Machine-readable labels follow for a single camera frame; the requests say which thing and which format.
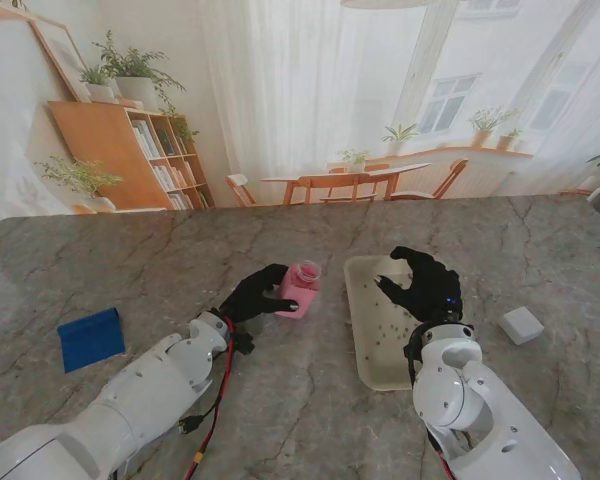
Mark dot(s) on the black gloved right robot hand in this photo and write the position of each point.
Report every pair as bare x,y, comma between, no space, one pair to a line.
435,295

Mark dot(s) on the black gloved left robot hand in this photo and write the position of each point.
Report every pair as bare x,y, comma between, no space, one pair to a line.
255,300

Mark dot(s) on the pink square jar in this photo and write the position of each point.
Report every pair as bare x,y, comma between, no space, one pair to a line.
300,295

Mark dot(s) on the white square jar lid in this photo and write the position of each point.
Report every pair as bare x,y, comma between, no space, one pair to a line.
520,325

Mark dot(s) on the blue plastic scraper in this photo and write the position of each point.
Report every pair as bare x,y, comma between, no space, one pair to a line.
90,340

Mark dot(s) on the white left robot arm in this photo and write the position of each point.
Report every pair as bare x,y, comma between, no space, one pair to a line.
130,395

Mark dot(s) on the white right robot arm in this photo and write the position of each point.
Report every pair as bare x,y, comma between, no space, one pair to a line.
455,400

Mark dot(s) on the scattered green beans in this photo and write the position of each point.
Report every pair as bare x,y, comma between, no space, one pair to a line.
387,329

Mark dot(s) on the cream baking tray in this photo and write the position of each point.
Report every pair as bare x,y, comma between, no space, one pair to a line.
375,360

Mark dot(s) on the wooden chair with white back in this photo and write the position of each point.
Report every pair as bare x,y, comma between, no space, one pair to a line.
237,182

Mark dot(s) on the wooden chair with curved back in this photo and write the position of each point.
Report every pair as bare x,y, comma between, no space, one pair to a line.
455,172

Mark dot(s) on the wooden chair with slatted back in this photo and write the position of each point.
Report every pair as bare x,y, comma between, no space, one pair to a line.
340,182

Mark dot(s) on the wooden dining table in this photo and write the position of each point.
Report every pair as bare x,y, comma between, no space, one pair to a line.
350,175

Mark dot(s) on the small plant on dining table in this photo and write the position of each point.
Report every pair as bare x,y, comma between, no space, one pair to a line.
356,160

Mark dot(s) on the green windowsill plant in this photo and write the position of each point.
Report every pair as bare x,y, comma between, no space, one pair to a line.
400,135

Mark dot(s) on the plant in terracotta pot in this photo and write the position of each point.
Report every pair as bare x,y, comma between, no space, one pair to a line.
482,135

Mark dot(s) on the small windowsill pot plant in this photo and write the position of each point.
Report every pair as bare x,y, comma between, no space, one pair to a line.
507,142

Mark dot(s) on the trailing ivy plant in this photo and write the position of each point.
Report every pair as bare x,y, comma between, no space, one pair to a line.
182,131

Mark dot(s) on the wooden bookshelf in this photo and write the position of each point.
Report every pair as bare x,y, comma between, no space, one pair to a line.
105,150

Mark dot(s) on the leafy plant beside bookshelf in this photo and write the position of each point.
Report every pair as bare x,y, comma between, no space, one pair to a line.
80,177

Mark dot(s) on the large plant in white pot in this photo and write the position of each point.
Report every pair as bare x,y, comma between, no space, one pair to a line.
136,87

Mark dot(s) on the small plant in white pot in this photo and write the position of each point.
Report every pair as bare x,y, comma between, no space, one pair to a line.
100,91

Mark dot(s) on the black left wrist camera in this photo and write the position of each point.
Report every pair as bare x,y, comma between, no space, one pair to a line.
242,344

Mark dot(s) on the wooden picture frame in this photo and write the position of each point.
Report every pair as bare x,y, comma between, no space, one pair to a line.
62,55

